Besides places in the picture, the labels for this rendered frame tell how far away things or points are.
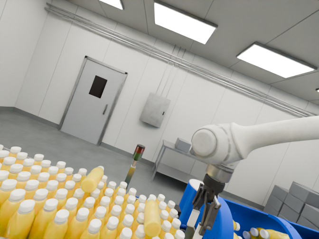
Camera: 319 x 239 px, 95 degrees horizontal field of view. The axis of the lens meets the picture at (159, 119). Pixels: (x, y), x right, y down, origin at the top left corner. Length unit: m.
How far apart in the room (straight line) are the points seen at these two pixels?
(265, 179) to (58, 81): 6.49
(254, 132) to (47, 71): 5.16
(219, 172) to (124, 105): 3.83
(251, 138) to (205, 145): 0.11
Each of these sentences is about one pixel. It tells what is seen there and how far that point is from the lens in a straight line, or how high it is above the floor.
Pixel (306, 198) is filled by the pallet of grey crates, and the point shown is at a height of 1.02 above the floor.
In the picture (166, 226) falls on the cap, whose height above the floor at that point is 1.08.
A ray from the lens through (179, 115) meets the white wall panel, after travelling 4.16.
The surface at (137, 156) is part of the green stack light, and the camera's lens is 1.06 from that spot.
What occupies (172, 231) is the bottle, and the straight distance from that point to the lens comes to 0.85.
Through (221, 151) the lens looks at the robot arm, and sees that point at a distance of 0.39.
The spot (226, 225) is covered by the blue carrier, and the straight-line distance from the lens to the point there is 0.84.
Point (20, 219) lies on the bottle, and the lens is 0.72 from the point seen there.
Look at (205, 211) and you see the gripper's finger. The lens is 0.64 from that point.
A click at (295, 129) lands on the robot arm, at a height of 1.61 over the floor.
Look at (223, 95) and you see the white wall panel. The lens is 4.52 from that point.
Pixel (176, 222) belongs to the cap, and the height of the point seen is 1.08.
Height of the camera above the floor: 1.53
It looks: 2 degrees down
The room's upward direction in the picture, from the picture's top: 22 degrees clockwise
